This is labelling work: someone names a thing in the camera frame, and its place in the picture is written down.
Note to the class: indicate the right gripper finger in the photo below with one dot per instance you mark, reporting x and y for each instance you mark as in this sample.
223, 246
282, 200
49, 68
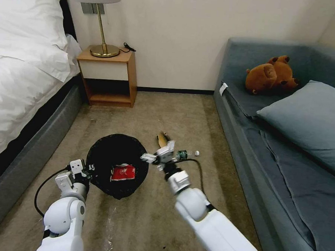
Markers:
149, 158
170, 145

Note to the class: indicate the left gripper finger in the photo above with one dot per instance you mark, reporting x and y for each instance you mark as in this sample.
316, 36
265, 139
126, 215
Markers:
90, 167
87, 175

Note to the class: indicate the black mesh trash bin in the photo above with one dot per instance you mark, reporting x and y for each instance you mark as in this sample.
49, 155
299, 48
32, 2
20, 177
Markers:
109, 150

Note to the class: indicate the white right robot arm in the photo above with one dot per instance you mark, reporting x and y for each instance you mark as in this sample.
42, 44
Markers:
206, 224

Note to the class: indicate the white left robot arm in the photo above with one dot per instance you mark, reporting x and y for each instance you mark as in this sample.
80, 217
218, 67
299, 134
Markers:
62, 212

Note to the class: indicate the brown banana peel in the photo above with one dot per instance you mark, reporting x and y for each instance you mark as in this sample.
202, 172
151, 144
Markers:
162, 140

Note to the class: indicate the clear plastic bottle green label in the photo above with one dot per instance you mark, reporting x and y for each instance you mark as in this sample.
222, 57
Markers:
183, 154

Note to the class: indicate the crumpled red snack packet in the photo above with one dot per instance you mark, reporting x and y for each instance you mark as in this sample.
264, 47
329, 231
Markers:
123, 174

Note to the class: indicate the grey upholstered bed base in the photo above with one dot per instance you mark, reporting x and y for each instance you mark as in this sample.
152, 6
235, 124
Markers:
42, 129

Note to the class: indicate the white sofa tag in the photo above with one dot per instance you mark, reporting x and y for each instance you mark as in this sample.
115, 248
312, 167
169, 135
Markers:
222, 89

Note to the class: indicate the wooden nightstand white drawer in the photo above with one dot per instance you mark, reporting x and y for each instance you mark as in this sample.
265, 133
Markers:
103, 67

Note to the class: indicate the white duvet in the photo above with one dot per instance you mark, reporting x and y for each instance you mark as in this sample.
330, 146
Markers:
16, 99

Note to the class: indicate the blue-grey sofa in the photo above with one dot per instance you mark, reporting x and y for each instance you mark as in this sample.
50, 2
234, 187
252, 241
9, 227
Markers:
236, 58

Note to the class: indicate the brown plush toy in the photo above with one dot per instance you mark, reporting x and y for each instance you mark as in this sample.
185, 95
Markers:
264, 77

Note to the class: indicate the brass lamp grey shade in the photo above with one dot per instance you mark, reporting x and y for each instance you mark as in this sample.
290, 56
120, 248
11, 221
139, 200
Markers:
104, 51

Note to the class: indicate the dark blue sofa throw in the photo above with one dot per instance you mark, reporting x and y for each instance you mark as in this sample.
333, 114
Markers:
293, 201

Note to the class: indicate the blue-grey cushion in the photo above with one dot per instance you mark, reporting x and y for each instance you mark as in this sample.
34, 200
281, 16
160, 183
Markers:
307, 119

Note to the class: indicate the black bed headboard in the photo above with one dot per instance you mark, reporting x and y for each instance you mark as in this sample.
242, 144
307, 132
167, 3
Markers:
68, 17

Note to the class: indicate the white bed pillow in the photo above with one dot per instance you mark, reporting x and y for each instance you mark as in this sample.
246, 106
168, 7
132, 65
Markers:
21, 17

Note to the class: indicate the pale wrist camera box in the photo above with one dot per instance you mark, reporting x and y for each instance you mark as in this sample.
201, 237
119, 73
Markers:
164, 154
77, 166

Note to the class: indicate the grey wall switch panel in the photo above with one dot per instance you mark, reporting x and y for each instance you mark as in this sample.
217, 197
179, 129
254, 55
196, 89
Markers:
86, 8

